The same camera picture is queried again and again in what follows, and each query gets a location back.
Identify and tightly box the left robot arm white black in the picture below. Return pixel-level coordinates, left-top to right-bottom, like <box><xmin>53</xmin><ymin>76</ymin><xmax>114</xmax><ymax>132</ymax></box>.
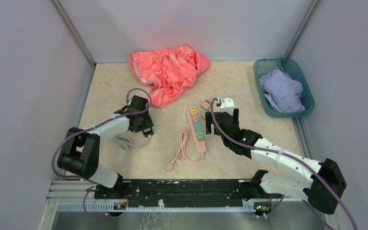
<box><xmin>57</xmin><ymin>95</ymin><xmax>154</xmax><ymax>198</ymax></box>

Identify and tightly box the pink power strip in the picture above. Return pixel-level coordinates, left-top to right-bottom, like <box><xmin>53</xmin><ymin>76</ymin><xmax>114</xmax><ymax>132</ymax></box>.
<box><xmin>186</xmin><ymin>107</ymin><xmax>207</xmax><ymax>154</ymax></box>

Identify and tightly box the teal plug adapter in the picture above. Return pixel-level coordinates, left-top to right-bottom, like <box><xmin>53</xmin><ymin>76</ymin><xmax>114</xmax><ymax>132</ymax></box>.
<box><xmin>194</xmin><ymin>121</ymin><xmax>202</xmax><ymax>130</ymax></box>

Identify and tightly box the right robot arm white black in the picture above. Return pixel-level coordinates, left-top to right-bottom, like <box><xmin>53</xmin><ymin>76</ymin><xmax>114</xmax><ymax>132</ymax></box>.
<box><xmin>205</xmin><ymin>108</ymin><xmax>346</xmax><ymax>215</ymax></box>

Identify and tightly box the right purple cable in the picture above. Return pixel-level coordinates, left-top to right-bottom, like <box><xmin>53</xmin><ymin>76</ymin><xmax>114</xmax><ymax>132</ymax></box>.
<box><xmin>210</xmin><ymin>97</ymin><xmax>359</xmax><ymax>230</ymax></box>

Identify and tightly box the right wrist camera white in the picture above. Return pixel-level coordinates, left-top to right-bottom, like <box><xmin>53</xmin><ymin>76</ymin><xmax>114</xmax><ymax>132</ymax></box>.
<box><xmin>216</xmin><ymin>96</ymin><xmax>235</xmax><ymax>116</ymax></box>

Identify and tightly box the white slotted cable duct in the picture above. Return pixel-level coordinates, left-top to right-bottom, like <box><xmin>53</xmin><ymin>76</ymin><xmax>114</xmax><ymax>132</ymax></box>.
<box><xmin>57</xmin><ymin>200</ymin><xmax>256</xmax><ymax>213</ymax></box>

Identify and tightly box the beige pink plug adapter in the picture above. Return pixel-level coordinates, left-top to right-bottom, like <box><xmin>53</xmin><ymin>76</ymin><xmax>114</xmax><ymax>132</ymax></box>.
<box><xmin>191</xmin><ymin>114</ymin><xmax>199</xmax><ymax>123</ymax></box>

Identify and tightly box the grey power cord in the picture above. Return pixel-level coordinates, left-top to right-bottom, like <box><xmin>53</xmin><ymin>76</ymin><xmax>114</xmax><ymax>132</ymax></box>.
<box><xmin>109</xmin><ymin>135</ymin><xmax>153</xmax><ymax>150</ymax></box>

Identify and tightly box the teal plastic basket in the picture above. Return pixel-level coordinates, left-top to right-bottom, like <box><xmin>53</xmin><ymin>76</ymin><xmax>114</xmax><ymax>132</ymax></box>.
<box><xmin>253</xmin><ymin>57</ymin><xmax>315</xmax><ymax>118</ymax></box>

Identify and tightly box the pink crumpled cloth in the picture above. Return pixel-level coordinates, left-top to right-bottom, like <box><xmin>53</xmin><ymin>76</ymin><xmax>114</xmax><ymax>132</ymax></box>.
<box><xmin>128</xmin><ymin>45</ymin><xmax>211</xmax><ymax>108</ymax></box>

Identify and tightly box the yellow plug adapter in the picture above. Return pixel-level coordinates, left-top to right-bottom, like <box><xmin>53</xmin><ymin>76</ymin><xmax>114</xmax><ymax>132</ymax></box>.
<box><xmin>190</xmin><ymin>107</ymin><xmax>197</xmax><ymax>115</ymax></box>

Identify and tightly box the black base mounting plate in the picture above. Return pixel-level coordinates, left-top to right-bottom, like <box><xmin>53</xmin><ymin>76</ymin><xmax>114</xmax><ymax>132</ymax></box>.
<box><xmin>94</xmin><ymin>179</ymin><xmax>281</xmax><ymax>208</ymax></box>

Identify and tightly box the lavender cloth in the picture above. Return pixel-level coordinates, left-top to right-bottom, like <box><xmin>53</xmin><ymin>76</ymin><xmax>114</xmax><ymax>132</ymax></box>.
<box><xmin>259</xmin><ymin>69</ymin><xmax>306</xmax><ymax>113</ymax></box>

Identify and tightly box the pink power cord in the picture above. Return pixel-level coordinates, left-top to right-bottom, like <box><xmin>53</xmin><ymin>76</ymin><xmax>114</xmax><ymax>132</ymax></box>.
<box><xmin>165</xmin><ymin>129</ymin><xmax>205</xmax><ymax>172</ymax></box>

